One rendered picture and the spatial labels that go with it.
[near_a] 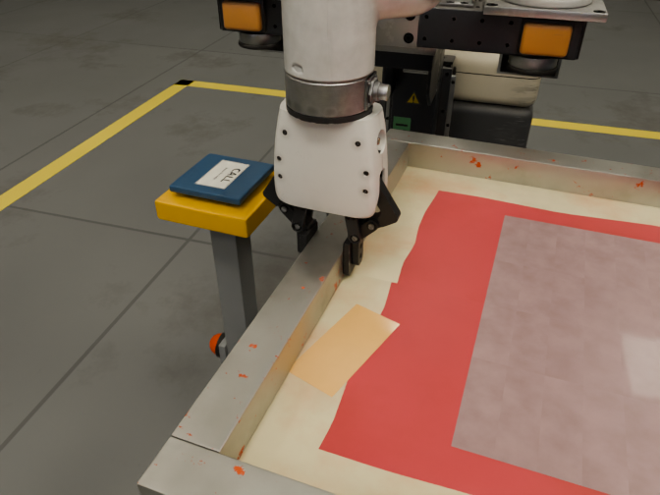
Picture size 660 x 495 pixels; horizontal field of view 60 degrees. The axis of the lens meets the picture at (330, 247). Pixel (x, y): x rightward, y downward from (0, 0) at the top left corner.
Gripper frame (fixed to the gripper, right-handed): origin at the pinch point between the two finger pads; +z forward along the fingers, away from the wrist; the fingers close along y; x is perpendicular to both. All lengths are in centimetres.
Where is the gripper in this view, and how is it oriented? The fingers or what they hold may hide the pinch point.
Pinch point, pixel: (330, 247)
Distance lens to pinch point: 57.7
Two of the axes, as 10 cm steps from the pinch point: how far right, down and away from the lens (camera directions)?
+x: -3.5, 5.4, -7.6
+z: 0.0, 8.1, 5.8
